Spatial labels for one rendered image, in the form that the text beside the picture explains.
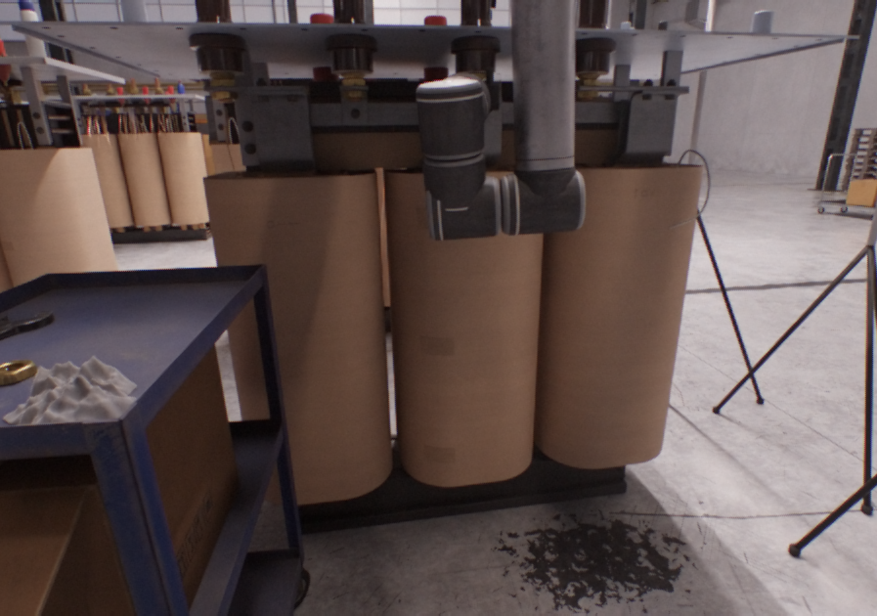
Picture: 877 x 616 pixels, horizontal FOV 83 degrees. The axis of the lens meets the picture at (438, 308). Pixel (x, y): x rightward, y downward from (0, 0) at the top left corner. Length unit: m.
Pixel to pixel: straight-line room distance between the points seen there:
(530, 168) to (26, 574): 0.81
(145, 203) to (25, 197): 3.87
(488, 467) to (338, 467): 0.42
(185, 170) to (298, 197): 5.71
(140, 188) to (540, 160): 6.41
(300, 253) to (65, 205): 2.21
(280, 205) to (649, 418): 1.18
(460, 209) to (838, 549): 1.55
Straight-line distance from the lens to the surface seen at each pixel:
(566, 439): 1.59
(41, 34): 1.31
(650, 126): 1.41
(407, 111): 1.27
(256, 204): 1.20
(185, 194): 6.88
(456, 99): 0.83
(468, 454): 1.46
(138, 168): 7.02
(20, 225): 3.29
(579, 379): 1.48
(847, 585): 1.88
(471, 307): 1.27
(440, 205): 0.87
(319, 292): 1.22
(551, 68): 0.88
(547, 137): 0.88
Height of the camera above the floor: 1.15
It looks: 19 degrees down
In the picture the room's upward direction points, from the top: 1 degrees counter-clockwise
